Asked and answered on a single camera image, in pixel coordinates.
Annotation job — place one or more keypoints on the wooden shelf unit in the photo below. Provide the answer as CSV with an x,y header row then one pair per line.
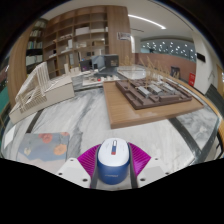
x,y
71,40

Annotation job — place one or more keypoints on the grey architectural model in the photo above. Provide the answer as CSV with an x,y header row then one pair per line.
x,y
101,63

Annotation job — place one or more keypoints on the small white architectural model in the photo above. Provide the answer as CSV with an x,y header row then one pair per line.
x,y
100,79

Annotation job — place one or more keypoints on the brown architectural model on wooden base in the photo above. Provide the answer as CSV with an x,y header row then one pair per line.
x,y
151,100

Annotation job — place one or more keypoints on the red sign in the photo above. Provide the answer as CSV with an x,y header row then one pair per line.
x,y
191,79

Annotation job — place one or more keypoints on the floral print mouse pad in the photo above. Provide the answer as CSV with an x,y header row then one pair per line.
x,y
45,146

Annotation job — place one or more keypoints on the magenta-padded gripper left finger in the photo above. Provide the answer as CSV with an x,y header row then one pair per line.
x,y
77,169

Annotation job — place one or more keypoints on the long ceiling light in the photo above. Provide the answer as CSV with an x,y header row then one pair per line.
x,y
146,21

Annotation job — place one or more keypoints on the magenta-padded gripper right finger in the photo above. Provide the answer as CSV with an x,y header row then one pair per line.
x,y
145,168

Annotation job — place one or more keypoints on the white and blue computer mouse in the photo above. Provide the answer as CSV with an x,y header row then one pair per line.
x,y
113,160

